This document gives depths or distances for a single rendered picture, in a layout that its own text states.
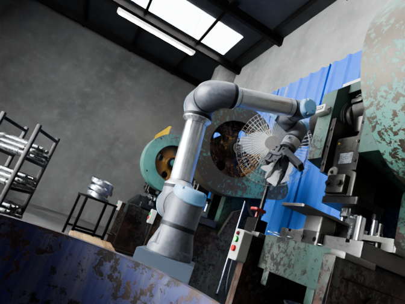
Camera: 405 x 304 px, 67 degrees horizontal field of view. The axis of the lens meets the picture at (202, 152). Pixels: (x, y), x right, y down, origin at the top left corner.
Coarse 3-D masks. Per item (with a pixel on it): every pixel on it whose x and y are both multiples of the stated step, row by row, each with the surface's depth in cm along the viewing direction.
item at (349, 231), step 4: (336, 228) 129; (340, 228) 128; (344, 228) 126; (348, 228) 124; (352, 228) 123; (340, 232) 127; (344, 232) 125; (348, 232) 123; (352, 232) 123; (364, 232) 125
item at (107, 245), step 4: (72, 232) 167; (76, 232) 172; (76, 236) 156; (80, 236) 161; (84, 236) 166; (88, 236) 171; (92, 236) 178; (88, 240) 157; (92, 240) 163; (96, 240) 169; (100, 240) 174; (100, 244) 158; (104, 244) 165; (108, 244) 171; (108, 248) 157; (112, 248) 162
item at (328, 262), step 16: (336, 256) 94; (352, 256) 96; (320, 272) 97; (336, 272) 93; (352, 272) 96; (368, 272) 98; (320, 288) 94; (336, 288) 93; (352, 288) 96; (368, 288) 98; (384, 288) 100; (400, 288) 103
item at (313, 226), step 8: (296, 208) 124; (304, 208) 118; (312, 208) 117; (312, 216) 126; (320, 216) 122; (328, 216) 120; (304, 224) 128; (312, 224) 124; (320, 224) 121; (328, 224) 122; (336, 224) 128; (344, 224) 122; (304, 232) 126; (312, 232) 123; (320, 232) 120; (328, 232) 121; (304, 240) 125; (312, 240) 121; (320, 240) 119
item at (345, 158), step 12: (348, 144) 138; (336, 156) 142; (348, 156) 135; (336, 168) 137; (348, 168) 132; (336, 180) 130; (348, 180) 129; (360, 180) 128; (336, 192) 130; (348, 192) 127; (360, 192) 127; (372, 192) 130
